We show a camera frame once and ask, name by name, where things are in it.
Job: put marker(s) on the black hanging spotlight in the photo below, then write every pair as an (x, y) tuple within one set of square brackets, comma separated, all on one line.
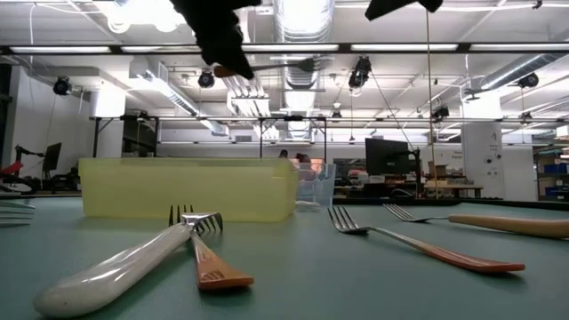
[(205, 81), (62, 86), (529, 80), (360, 73), (440, 112)]

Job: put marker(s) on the shelf with blue bins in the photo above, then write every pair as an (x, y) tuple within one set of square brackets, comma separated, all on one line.
[(555, 169)]

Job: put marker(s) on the white ceiling pipes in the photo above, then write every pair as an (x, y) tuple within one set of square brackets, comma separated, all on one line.
[(249, 95)]

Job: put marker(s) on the white ceiling unit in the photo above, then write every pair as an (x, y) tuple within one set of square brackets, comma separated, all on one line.
[(107, 106)]

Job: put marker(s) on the black computer monitor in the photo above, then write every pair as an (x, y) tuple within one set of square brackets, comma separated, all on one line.
[(387, 155)]

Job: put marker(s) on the clear plastic bin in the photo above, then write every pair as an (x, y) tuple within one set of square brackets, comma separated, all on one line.
[(322, 186)]

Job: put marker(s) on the large silver ventilation duct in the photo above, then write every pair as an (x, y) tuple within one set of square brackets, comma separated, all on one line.
[(302, 26)]

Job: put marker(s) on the dark cabinet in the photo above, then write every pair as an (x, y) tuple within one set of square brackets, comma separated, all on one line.
[(140, 138)]

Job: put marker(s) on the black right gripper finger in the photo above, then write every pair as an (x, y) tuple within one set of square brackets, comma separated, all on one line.
[(384, 5)]

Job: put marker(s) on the black equipment stand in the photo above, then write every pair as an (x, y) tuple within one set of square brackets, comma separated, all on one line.
[(26, 183)]

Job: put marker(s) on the black metal frame stand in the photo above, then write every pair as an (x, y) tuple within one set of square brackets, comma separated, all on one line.
[(209, 118)]

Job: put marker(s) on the slanted silver duct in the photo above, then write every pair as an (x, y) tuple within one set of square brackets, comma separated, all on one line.
[(511, 70)]

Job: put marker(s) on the yellow plastic bin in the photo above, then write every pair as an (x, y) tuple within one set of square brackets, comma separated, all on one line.
[(178, 191)]

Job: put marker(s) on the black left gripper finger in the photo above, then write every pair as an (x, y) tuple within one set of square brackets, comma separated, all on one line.
[(215, 57), (240, 60)]

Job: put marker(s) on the small black monitor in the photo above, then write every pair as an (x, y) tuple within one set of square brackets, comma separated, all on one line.
[(52, 156)]

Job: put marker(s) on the white rectangular duct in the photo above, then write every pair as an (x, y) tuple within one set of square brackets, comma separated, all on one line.
[(169, 91)]

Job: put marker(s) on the overhead beam with light strips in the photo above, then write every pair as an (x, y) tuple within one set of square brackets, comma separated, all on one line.
[(400, 47)]

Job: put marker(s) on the person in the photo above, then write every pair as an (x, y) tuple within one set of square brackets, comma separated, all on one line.
[(283, 154), (303, 157)]

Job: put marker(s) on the fork tines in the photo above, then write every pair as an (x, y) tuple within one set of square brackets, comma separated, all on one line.
[(13, 220)]

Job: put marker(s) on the green table mat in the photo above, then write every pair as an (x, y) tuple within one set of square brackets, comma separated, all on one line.
[(311, 293)]

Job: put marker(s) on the wooden desk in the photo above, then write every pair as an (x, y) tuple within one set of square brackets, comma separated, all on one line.
[(453, 189)]

